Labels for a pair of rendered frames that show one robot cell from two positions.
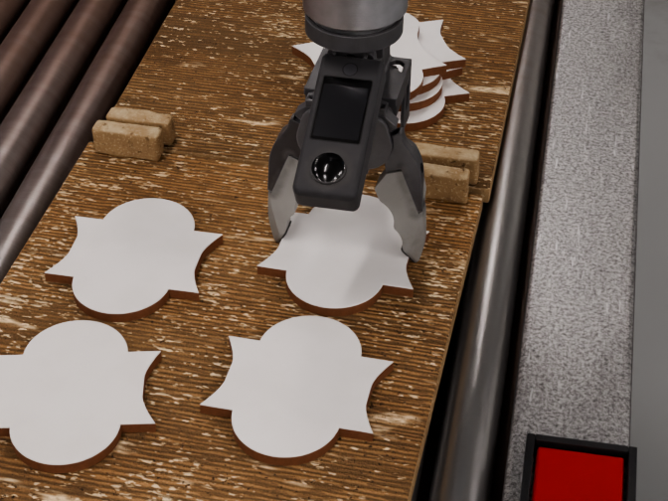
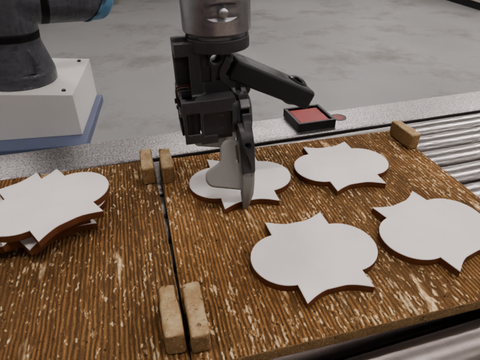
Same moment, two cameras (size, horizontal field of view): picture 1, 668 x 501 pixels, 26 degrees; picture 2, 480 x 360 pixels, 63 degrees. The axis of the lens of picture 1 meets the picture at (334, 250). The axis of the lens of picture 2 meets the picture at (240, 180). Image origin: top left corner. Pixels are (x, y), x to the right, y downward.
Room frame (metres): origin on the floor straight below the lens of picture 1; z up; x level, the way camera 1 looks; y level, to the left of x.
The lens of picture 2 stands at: (1.09, 0.40, 1.25)
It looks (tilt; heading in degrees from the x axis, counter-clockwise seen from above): 34 degrees down; 243
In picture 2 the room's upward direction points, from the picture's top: straight up
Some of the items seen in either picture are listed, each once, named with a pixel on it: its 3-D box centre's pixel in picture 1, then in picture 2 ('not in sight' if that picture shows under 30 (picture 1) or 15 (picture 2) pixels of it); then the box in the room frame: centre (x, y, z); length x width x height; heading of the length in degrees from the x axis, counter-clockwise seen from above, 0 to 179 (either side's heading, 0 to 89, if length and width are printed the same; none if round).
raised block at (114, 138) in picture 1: (127, 140); (196, 316); (1.03, 0.18, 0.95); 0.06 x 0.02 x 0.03; 77
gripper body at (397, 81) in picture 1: (355, 80); (213, 86); (0.92, -0.02, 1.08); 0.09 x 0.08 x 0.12; 167
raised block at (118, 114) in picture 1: (140, 126); (171, 317); (1.05, 0.17, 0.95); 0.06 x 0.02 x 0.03; 78
